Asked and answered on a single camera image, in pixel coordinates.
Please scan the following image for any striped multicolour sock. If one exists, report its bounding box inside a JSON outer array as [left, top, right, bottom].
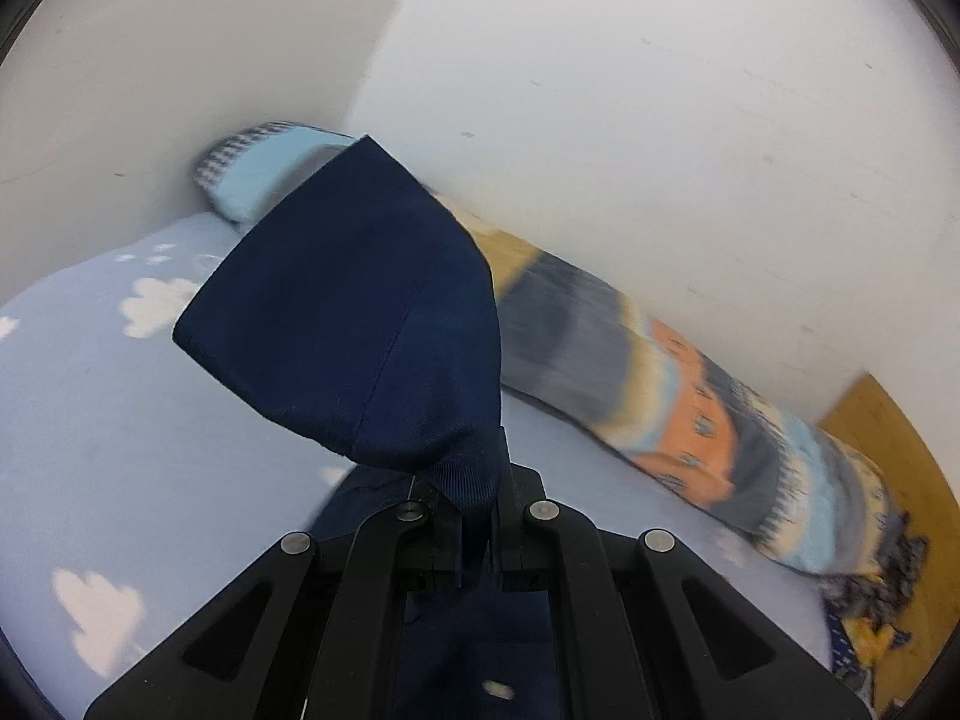
[[427, 195, 912, 578]]

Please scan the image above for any light blue cloud bed sheet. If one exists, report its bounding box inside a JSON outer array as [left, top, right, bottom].
[[0, 210, 845, 720]]

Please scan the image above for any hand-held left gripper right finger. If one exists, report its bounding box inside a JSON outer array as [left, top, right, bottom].
[[491, 427, 872, 720]]

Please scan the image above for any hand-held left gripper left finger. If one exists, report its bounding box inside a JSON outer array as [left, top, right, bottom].
[[85, 499, 464, 720]]

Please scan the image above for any dark patterned cloth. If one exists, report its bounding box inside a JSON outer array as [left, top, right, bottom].
[[821, 510, 931, 698]]

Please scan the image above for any wooden bed frame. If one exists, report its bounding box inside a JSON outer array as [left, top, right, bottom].
[[817, 371, 960, 720]]

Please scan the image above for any checked light blue pillow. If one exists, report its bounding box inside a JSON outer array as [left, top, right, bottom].
[[196, 120, 357, 224]]

